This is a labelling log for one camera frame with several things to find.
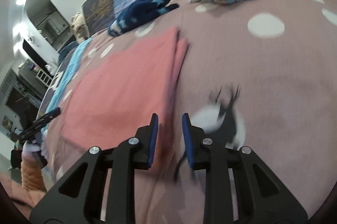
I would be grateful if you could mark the navy star fleece garment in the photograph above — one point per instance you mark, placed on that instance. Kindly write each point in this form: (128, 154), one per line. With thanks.
(139, 13)

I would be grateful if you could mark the light blue blanket edge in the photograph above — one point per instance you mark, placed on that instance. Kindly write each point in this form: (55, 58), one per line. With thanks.
(69, 63)

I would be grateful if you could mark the white gloved left hand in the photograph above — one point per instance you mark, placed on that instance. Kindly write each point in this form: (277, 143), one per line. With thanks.
(35, 151)

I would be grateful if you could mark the white desk shelf unit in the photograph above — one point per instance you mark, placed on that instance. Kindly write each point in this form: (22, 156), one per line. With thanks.
(45, 32)

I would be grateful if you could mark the mauve polka dot bedsheet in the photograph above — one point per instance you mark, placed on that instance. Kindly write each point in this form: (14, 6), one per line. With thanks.
(278, 57)

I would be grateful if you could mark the dark patterned pillow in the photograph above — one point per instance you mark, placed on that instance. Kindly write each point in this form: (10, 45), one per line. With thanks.
(98, 14)

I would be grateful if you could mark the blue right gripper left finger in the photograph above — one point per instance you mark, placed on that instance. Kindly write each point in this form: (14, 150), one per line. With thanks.
(153, 135)

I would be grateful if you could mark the orange left sleeve forearm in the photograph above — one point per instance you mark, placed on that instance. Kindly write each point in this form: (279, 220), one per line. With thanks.
(31, 175)

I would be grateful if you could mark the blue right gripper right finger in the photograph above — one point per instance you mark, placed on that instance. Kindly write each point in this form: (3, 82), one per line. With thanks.
(187, 130)

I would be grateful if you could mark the red mesh polo shirt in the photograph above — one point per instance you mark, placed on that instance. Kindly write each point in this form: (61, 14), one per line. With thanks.
(113, 100)

